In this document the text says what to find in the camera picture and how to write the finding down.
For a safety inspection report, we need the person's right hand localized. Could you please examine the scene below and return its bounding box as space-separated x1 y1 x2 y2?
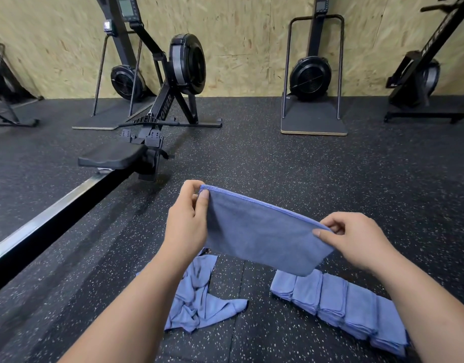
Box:
312 211 399 273

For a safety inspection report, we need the person's left hand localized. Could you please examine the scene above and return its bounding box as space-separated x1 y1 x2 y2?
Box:
162 179 210 263

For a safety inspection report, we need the plain blue towel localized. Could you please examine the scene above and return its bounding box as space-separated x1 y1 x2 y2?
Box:
196 184 337 277

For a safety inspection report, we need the blue towel pile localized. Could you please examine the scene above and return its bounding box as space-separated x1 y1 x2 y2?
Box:
137 249 249 333

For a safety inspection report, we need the person's right forearm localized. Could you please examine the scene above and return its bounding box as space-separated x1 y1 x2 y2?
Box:
372 249 464 363

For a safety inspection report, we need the person's left forearm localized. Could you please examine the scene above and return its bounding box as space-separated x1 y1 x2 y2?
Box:
60 249 199 363

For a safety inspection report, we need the black ski trainer grey platform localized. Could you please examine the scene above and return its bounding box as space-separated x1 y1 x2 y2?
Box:
72 0 159 132

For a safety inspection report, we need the black ski trainer wooden-edged platform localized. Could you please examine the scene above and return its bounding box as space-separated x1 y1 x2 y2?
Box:
280 0 350 137

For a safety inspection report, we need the black upright exercise machine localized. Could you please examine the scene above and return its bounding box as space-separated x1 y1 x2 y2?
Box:
383 0 464 125

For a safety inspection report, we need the black rowing machine with rail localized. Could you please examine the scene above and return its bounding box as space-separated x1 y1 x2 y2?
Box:
0 0 224 298

